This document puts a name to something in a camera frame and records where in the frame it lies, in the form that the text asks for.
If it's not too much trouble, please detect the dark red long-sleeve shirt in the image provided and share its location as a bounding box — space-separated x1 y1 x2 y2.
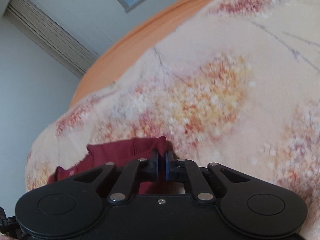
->
47 136 173 185

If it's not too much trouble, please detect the floral beige quilt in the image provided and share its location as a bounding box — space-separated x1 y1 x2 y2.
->
25 0 319 239

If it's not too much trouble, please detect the orange bed sheet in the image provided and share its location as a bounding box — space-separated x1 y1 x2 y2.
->
69 0 212 108

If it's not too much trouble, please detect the beige curtain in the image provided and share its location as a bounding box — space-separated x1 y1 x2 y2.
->
5 0 113 77

